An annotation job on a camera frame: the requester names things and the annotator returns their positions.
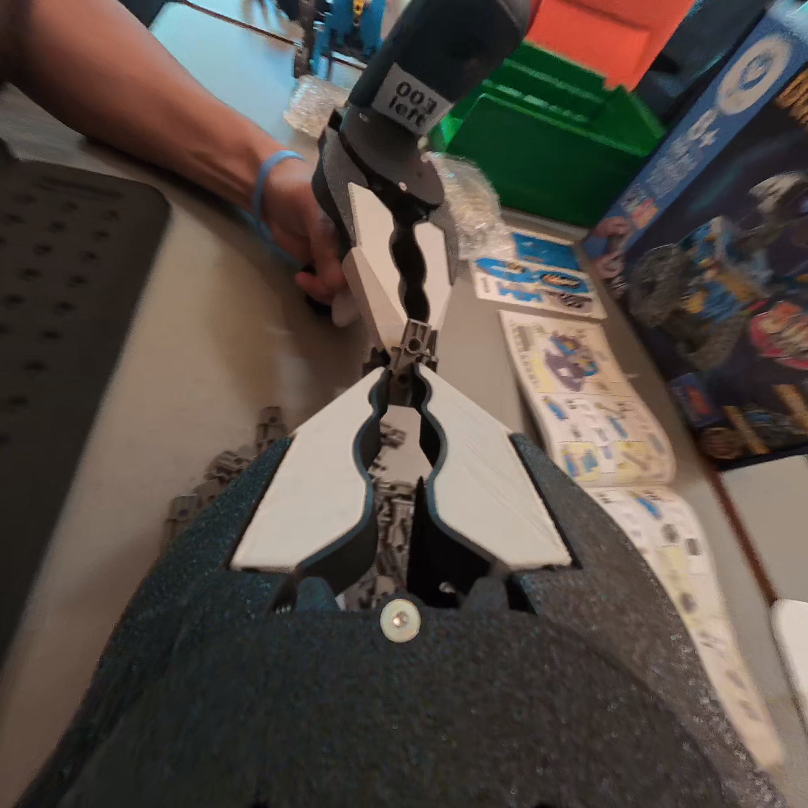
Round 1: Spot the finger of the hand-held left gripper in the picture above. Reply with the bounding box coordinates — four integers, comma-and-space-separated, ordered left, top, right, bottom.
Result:
412, 225, 452, 330
331, 183, 412, 352

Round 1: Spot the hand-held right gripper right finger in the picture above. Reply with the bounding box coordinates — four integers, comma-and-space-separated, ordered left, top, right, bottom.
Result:
413, 365, 573, 577

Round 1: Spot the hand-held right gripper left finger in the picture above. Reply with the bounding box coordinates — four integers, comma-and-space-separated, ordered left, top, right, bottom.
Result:
230, 366, 387, 594

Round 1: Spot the pile of grey track links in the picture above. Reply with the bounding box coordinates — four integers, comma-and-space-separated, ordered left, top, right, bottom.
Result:
166, 404, 419, 614

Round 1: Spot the person's left forearm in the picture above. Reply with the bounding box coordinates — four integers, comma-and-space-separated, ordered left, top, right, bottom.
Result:
0, 0, 286, 210

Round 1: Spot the grey desk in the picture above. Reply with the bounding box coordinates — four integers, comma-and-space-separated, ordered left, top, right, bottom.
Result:
0, 0, 808, 808

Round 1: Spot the person's left hand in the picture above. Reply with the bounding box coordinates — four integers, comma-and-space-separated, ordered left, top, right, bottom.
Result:
260, 167, 349, 305

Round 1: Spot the clear bag of small parts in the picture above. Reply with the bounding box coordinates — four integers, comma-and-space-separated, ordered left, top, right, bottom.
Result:
422, 150, 507, 261
282, 74, 352, 138

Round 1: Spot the blue sticker sheet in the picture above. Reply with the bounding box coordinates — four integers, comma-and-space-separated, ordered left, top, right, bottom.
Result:
469, 229, 608, 322

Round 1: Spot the blue brick model vehicle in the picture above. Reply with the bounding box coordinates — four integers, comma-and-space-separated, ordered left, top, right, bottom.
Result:
292, 0, 387, 81

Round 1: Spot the open instruction booklet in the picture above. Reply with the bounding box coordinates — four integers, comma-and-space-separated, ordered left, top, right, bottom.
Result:
497, 308, 788, 772

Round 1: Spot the blue wristband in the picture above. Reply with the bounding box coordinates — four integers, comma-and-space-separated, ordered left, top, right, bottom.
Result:
242, 149, 308, 274

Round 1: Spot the green plastic bin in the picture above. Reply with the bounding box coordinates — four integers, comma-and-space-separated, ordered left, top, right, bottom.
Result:
434, 43, 668, 229

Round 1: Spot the printed toy set box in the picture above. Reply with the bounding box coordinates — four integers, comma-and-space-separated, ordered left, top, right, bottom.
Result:
579, 0, 808, 472

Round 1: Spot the black perforated foam pad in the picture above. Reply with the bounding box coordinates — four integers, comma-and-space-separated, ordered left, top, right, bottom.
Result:
0, 141, 173, 659

